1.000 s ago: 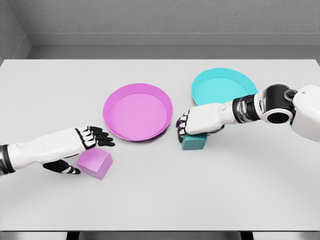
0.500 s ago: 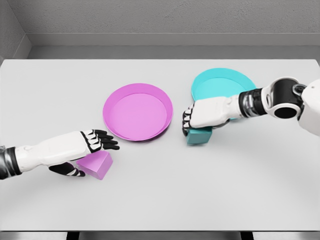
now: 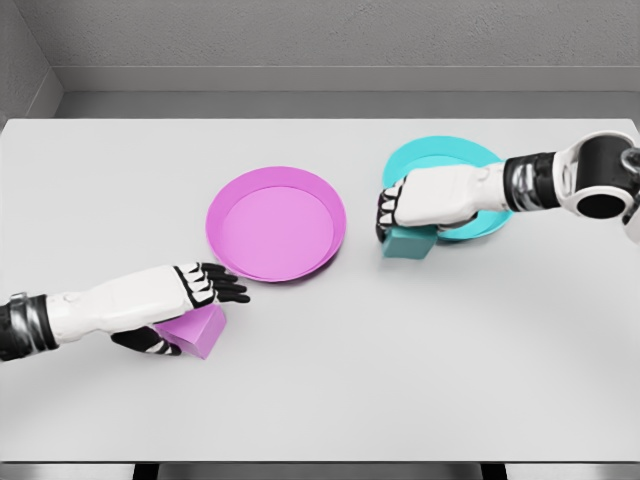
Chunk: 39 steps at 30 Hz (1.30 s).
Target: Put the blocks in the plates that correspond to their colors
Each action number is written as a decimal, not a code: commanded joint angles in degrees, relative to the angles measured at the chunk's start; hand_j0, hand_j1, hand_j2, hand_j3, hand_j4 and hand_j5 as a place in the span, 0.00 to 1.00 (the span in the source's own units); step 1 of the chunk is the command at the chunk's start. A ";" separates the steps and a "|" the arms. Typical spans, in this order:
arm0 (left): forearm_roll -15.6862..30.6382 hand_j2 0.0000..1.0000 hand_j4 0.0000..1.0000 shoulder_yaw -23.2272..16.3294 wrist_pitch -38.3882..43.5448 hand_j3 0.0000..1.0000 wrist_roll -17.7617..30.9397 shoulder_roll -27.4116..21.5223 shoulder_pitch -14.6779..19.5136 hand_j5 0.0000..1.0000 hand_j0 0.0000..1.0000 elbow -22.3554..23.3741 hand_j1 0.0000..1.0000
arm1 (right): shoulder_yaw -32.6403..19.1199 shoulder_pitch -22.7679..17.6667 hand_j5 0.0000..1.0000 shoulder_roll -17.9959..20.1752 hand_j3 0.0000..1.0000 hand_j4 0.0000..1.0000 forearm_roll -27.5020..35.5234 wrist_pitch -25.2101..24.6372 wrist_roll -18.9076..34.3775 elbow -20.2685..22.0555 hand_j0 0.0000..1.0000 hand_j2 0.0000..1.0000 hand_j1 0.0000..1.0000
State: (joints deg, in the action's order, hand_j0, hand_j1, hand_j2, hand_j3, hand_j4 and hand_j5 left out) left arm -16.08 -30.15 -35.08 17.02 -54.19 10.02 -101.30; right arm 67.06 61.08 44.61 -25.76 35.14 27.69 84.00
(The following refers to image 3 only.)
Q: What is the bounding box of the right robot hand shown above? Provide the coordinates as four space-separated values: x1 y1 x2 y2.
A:
375 162 487 242

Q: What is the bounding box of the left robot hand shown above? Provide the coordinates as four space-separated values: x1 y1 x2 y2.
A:
97 261 251 357

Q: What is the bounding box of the teal block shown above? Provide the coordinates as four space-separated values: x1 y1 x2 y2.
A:
382 224 437 261

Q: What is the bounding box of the pink block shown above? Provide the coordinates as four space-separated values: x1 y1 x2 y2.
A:
152 304 230 360

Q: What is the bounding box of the cyan plate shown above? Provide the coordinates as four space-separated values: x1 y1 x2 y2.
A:
382 135 515 243

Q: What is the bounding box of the pink plate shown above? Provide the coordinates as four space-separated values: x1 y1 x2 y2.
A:
205 167 347 284

